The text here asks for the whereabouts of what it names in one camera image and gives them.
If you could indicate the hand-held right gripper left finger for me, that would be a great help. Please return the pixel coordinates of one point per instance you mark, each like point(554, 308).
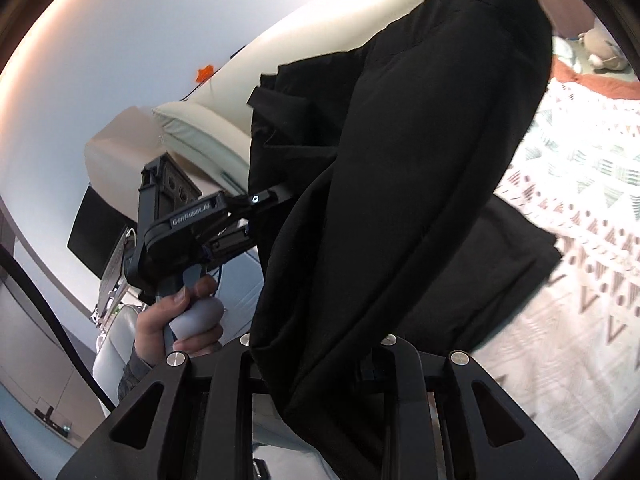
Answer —
point(150, 410)

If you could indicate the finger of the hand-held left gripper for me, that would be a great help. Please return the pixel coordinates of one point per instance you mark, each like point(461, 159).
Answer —
point(232, 245)
point(260, 199)

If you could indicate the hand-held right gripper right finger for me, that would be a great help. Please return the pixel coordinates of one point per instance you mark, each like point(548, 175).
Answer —
point(470, 410)

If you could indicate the black shirt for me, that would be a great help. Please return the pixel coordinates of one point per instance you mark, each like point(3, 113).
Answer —
point(400, 160)

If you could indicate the person's left forearm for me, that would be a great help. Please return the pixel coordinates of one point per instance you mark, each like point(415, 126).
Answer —
point(131, 375)

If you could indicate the person's left hand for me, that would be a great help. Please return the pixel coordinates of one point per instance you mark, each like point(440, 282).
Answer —
point(155, 330)

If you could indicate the white leather chair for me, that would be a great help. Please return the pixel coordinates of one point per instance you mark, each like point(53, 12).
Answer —
point(112, 355)

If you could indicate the black flat screen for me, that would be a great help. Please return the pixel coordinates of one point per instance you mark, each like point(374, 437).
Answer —
point(95, 230)

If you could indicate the beige bedside cabinet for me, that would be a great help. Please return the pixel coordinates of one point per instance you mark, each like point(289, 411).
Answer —
point(120, 145)

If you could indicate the cream padded headboard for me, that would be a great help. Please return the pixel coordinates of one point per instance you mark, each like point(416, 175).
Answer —
point(310, 35)

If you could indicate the triangle patterned blanket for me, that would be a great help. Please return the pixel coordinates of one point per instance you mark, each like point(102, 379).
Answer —
point(575, 210)

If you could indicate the pale green bedsheet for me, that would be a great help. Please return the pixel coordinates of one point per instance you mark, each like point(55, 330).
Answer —
point(575, 57)

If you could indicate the grey plush toy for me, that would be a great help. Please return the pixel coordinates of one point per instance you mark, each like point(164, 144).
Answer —
point(602, 47)

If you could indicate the orange wall ornament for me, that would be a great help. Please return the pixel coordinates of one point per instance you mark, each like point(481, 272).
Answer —
point(204, 72)

